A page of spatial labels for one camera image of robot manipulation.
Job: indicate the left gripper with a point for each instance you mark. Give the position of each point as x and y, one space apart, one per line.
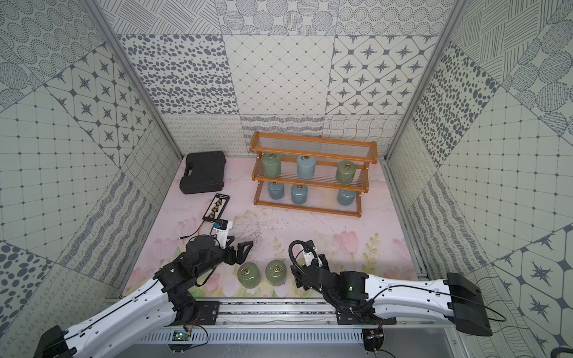
233 253

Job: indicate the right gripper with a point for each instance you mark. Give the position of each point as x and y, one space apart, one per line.
298 276

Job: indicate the green canister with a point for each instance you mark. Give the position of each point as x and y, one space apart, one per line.
271 165
345 173
249 275
276 272

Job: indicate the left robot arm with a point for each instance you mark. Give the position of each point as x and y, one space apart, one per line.
76 341

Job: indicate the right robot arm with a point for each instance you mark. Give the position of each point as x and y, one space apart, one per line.
365 297

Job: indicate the wooden three-tier shelf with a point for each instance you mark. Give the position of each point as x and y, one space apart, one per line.
323 187

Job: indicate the black battery holder tray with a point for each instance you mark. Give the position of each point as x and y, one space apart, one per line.
216 208

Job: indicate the red black test lead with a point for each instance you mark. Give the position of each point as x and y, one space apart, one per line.
194 234

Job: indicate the blue canister bottom left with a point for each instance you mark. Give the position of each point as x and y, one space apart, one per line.
276 190

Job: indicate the blue canister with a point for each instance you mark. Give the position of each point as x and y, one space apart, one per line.
346 197
276 190
306 167
299 194

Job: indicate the floral pink table mat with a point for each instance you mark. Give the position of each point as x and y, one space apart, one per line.
373 243

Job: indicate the blue canister bottom centre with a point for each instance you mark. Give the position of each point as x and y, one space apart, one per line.
299 194

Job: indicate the blue canister bottom right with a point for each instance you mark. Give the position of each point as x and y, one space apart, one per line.
346 197

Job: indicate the black plastic tool case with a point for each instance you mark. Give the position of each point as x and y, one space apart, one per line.
204 172

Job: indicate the black connector module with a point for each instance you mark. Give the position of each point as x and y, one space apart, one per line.
373 339

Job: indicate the blue canister middle centre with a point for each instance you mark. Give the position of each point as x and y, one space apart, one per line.
306 167

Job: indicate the green circuit board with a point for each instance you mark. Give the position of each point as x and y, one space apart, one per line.
180 341

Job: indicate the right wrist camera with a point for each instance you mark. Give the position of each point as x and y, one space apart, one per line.
309 256

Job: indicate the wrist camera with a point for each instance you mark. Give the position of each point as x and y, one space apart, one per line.
309 256
221 229

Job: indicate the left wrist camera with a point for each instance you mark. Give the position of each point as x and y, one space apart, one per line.
221 229

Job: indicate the aluminium mounting rail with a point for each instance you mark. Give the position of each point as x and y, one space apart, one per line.
277 311

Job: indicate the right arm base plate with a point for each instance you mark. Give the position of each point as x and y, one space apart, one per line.
367 317

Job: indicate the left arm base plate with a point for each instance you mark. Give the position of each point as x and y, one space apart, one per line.
199 312

